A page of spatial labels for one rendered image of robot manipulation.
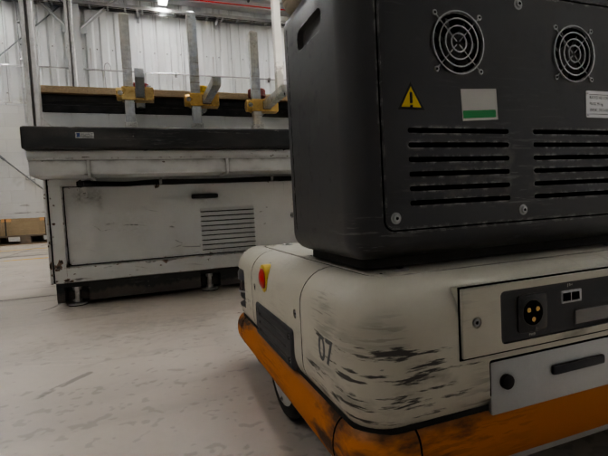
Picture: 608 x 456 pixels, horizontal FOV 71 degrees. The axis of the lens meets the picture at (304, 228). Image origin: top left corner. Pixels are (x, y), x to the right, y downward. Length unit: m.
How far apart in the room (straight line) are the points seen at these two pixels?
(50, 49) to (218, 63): 3.02
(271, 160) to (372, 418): 1.50
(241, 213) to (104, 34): 7.76
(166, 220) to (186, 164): 0.33
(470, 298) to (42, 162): 1.60
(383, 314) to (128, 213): 1.67
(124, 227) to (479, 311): 1.71
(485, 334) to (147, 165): 1.50
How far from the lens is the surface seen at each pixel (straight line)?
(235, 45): 9.75
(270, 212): 2.11
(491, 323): 0.55
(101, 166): 1.82
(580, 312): 0.65
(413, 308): 0.49
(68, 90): 2.05
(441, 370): 0.52
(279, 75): 3.01
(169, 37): 9.61
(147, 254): 2.04
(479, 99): 0.65
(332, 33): 0.59
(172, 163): 1.82
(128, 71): 1.86
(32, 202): 9.14
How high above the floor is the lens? 0.37
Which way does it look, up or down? 3 degrees down
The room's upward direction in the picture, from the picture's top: 3 degrees counter-clockwise
